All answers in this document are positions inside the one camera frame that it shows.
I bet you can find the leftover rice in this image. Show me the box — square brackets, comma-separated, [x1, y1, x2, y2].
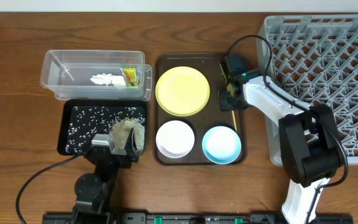
[110, 118, 145, 155]

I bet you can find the white bowl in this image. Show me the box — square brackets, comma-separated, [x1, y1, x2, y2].
[155, 120, 195, 159]

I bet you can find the green snack wrapper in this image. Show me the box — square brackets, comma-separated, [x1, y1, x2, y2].
[121, 67, 139, 86]

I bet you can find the yellow plate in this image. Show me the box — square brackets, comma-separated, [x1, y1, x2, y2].
[155, 66, 211, 117]

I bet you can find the blue bowl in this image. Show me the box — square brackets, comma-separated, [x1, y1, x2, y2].
[201, 126, 242, 165]

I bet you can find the wooden chopstick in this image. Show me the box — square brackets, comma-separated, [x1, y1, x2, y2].
[218, 62, 237, 132]

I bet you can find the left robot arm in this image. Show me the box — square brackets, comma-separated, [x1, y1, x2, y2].
[70, 129, 139, 224]

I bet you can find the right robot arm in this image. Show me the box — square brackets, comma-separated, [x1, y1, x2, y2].
[219, 54, 348, 223]

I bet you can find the black food waste tray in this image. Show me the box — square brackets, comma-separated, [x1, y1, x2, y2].
[57, 100, 147, 156]

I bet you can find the grey dishwasher rack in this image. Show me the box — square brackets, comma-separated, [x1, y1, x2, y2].
[257, 14, 358, 165]

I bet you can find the dark brown serving tray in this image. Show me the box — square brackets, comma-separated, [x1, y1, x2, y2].
[154, 52, 247, 166]

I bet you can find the clear plastic bin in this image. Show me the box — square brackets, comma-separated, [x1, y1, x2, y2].
[40, 50, 153, 101]

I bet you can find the black rail at table edge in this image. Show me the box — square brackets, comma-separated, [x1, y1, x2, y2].
[42, 211, 354, 224]

